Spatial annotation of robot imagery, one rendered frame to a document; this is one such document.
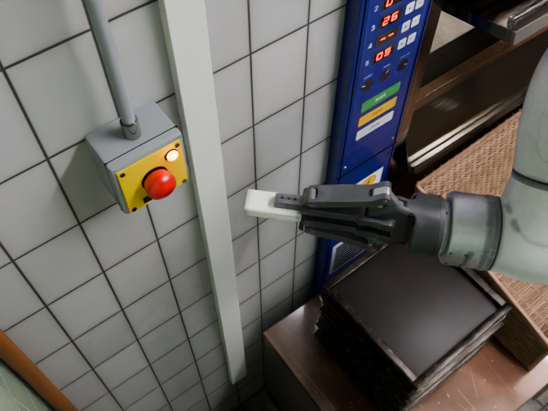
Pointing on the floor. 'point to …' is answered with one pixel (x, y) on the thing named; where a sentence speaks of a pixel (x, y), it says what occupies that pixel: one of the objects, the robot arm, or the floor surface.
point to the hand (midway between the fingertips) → (274, 205)
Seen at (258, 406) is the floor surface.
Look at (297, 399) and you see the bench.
